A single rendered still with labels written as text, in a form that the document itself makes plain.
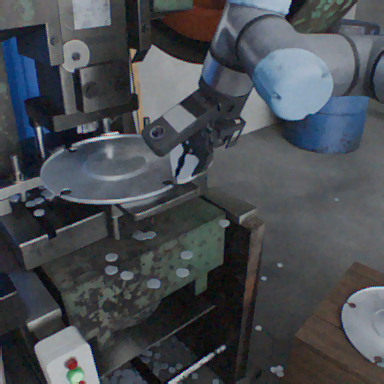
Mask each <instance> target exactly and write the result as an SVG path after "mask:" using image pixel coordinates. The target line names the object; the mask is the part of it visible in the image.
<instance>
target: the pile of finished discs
mask: <svg viewBox="0 0 384 384"><path fill-rule="evenodd" d="M347 303H349V304H350V303H355V305H356V307H355V308H350V307H349V304H347ZM347 303H346V304H345V305H344V307H343V310H342V321H341V323H342V327H343V331H344V332H345V334H346V337H347V339H349V340H348V341H349V342H351V345H353V346H354V349H356V350H357V351H358V352H359V354H362V356H363V357H365V358H366V359H368V360H369V361H371V362H372V363H374V362H375V361H374V356H379V357H382V358H381V359H382V360H383V362H382V363H379V362H378V364H377V365H379V366H380V367H382V368H384V287H372V288H366V289H363V290H360V291H358V292H356V293H354V295H352V296H351V297H350V298H348V301H347Z"/></svg>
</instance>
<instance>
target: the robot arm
mask: <svg viewBox="0 0 384 384"><path fill-rule="evenodd" d="M225 1H226V4H225V7H224V9H223V12H222V16H221V18H220V21H219V23H218V25H217V27H216V32H215V35H214V37H213V39H212V41H211V44H210V46H209V52H208V54H207V57H206V59H205V61H204V64H203V66H202V69H201V77H200V79H199V81H198V86H199V88H198V89H197V90H195V91H194V92H193V93H191V94H190V95H188V96H187V97H186V98H184V99H183V100H182V101H180V102H179V103H178V104H176V105H175V106H173V107H172V108H171V109H169V110H168V111H167V112H166V113H165V114H162V115H161V116H160V117H158V118H157V119H156V120H154V122H153V123H151V124H150V125H147V126H146V127H145V128H143V129H142V134H141V136H142V138H143V140H144V142H145V143H146V145H147V146H148V147H150V148H151V149H152V152H153V153H154V154H155V155H156V156H157V157H160V158H163V157H164V156H165V155H166V154H168V153H169V152H170V161H171V166H172V171H173V175H174V178H175V180H176V182H177V184H184V183H187V182H189V181H190V180H191V179H193V178H194V177H196V176H197V175H198V173H200V172H202V171H204V170H206V169H207V168H208V167H209V166H210V165H211V164H212V162H213V159H214V156H213V154H214V152H215V151H214V150H213V149H214V148H217V147H219V146H223V145H225V143H226V141H227V140H228V143H227V145H226V147H225V148H226V149H227V148H228V147H233V146H235V145H236V143H237V141H238V139H239V136H240V135H241V133H242V131H243V129H244V127H245V126H246V124H247V122H246V121H245V120H244V119H243V118H242V117H241V116H240V114H241V112H242V110H243V108H244V107H245V105H246V101H247V99H248V98H249V96H250V94H251V92H252V91H253V87H254V89H255V91H256V92H257V94H258V95H259V96H260V98H261V99H262V100H264V101H265V103H266V104H267V106H268V107H269V109H270V110H271V111H272V112H273V113H274V114H275V115H276V116H277V117H279V118H282V119H285V120H299V119H302V118H305V116H306V115H307V114H309V113H310V114H313V113H315V112H318V110H319V109H321V108H322V107H323V106H324V105H325V103H326V102H327V101H328V99H329V97H345V96H353V95H355V96H365V97H368V98H370V99H373V100H374V101H377V102H379V103H382V104H383V105H384V34H378V35H364V34H363V35H353V34H345V35H342V34H311V33H308V34H300V33H297V32H296V30H295V29H293V27H292V26H291V25H290V24H289V23H288V22H287V20H286V18H285V14H288V12H289V11H288V10H289V8H288V7H289V6H290V4H291V2H292V1H291V0H225ZM252 83H253V85H252ZM235 119H236V120H239V121H240V123H238V124H237V122H236V121H235ZM238 130H239V134H238V136H237V137H236V139H235V140H233V141H231V139H232V137H233V136H234V134H235V132H237V131H238ZM230 141H231V142H230ZM184 163H185V164H184ZM183 165H184V167H183V168H182V166H183Z"/></svg>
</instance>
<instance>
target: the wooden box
mask: <svg viewBox="0 0 384 384"><path fill-rule="evenodd" d="M372 287H384V274H383V273H381V272H379V271H376V270H375V269H372V268H371V267H368V266H365V265H364V264H362V263H358V262H356V261H354V263H353V264H352V265H351V267H350V268H349V269H348V270H347V271H346V273H345V274H344V275H343V277H342V278H341V279H340V280H339V281H338V283H337V284H336V285H335V286H334V288H333V289H332V290H331V291H330V293H329V294H328V295H327V296H326V298H325V299H324V300H323V301H322V303H321V304H320V305H319V306H318V308H316V309H315V310H314V312H313V314H312V315H311V316H310V317H309V318H308V319H307V320H306V322H305V323H304V324H303V325H302V327H301V328H300V329H299V330H298V331H297V332H296V333H295V334H294V337H293V340H294V341H293V342H292V347H291V351H290V355H289V359H288V363H287V368H286V371H285V376H284V380H283V384H384V368H382V367H380V366H379V365H377V364H378V362H379V363H382V362H383V360H382V359H381V358H382V357H379V356H374V361H375V362H374V363H372V362H371V361H369V360H368V359H366V358H365V357H363V356H362V354H359V352H358V351H357V350H356V349H354V346H353V345H351V342H349V341H348V340H349V339H347V337H346V334H345V332H344V331H343V327H342V323H341V321H342V310H343V307H344V305H345V304H346V303H347V301H348V298H350V297H351V296H352V295H354V293H356V292H358V291H360V290H363V289H366V288H372ZM347 304H349V303H347ZM349 307H350V308H355V307H356V305H355V303H350V304H349Z"/></svg>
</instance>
